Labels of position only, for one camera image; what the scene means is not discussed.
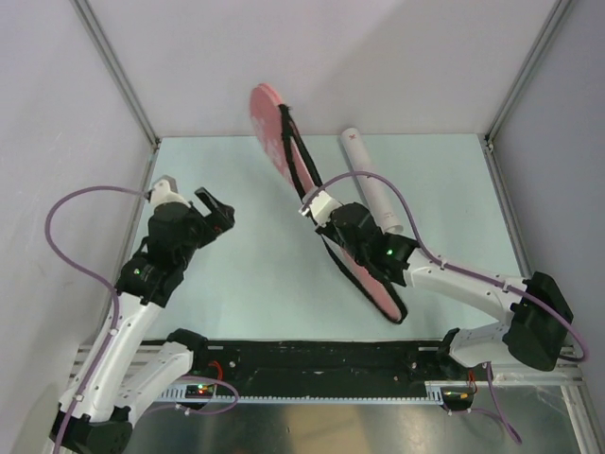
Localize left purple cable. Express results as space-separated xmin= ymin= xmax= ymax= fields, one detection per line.
xmin=46 ymin=185 xmax=240 ymax=453

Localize pink racket cover bag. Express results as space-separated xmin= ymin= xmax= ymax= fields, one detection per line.
xmin=250 ymin=83 xmax=407 ymax=324

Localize aluminium frame post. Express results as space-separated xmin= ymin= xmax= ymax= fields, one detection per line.
xmin=70 ymin=0 xmax=161 ymax=150
xmin=486 ymin=0 xmax=576 ymax=143

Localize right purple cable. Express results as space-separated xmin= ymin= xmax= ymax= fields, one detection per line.
xmin=306 ymin=170 xmax=590 ymax=445

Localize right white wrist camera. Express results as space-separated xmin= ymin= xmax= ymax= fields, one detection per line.
xmin=299 ymin=188 xmax=342 ymax=227

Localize left aluminium frame post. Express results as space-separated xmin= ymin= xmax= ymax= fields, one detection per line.
xmin=70 ymin=0 xmax=161 ymax=150

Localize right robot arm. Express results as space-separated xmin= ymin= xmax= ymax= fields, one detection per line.
xmin=311 ymin=200 xmax=573 ymax=379

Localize right aluminium frame post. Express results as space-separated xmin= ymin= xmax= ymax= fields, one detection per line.
xmin=486 ymin=0 xmax=576 ymax=143

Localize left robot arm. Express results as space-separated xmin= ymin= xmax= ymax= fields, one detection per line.
xmin=49 ymin=177 xmax=235 ymax=453

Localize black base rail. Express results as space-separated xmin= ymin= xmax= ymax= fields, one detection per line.
xmin=187 ymin=340 xmax=487 ymax=397

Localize translucent shuttlecock tube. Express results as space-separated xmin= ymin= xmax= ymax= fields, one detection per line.
xmin=340 ymin=128 xmax=404 ymax=235

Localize purple cable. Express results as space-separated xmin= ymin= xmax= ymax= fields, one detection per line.
xmin=306 ymin=170 xmax=590 ymax=445
xmin=46 ymin=185 xmax=240 ymax=453

